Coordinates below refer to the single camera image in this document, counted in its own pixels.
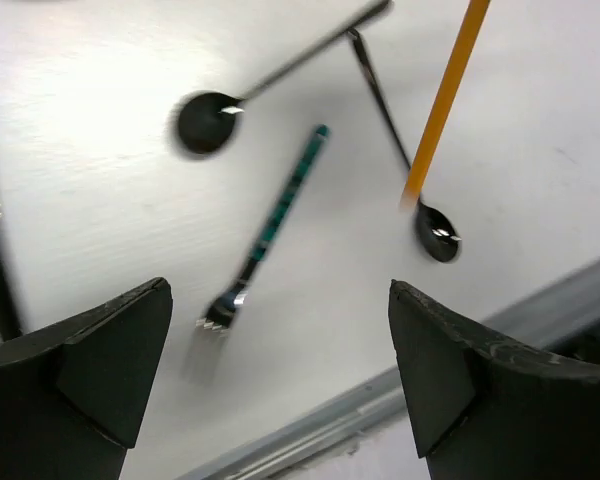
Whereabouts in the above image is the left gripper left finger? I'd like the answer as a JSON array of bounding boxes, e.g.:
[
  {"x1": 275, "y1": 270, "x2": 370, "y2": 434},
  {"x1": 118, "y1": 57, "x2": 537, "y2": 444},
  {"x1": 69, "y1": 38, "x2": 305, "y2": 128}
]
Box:
[{"x1": 0, "y1": 277, "x2": 173, "y2": 480}]

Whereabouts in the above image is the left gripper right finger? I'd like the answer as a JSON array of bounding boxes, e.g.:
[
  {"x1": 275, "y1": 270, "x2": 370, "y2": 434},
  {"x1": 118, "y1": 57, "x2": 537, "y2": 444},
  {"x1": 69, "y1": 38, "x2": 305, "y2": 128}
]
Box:
[{"x1": 388, "y1": 280, "x2": 600, "y2": 479}]

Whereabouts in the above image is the orange chopstick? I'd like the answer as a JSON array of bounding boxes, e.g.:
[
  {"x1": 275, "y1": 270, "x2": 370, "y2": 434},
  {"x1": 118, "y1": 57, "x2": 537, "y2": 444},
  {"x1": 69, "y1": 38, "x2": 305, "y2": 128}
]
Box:
[{"x1": 400, "y1": 0, "x2": 491, "y2": 209}]

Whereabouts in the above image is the black spoon lower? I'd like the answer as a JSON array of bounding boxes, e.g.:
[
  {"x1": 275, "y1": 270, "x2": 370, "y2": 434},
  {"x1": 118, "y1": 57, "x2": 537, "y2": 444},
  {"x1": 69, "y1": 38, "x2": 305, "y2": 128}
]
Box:
[{"x1": 347, "y1": 29, "x2": 461, "y2": 263}]

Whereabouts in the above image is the black spoon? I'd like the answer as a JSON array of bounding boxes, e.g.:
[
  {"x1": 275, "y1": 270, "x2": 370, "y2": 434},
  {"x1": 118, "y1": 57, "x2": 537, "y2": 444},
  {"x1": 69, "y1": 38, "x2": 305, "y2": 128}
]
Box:
[
  {"x1": 173, "y1": 0, "x2": 393, "y2": 157},
  {"x1": 347, "y1": 29, "x2": 461, "y2": 263}
]

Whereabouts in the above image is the black spoon upper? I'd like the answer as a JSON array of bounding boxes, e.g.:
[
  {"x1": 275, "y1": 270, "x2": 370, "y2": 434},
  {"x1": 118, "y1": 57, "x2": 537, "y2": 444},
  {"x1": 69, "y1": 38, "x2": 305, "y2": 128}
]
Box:
[{"x1": 173, "y1": 0, "x2": 393, "y2": 157}]

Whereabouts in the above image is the aluminium table frame rail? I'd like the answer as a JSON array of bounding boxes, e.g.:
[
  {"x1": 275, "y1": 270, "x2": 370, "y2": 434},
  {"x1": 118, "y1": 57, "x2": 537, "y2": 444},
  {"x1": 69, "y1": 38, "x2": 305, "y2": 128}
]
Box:
[{"x1": 185, "y1": 259, "x2": 600, "y2": 479}]

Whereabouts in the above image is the green handled fork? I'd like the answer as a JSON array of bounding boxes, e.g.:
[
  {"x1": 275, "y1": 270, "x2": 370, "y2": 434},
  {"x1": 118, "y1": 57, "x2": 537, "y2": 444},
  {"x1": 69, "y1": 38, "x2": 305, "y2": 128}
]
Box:
[{"x1": 181, "y1": 123, "x2": 332, "y2": 386}]

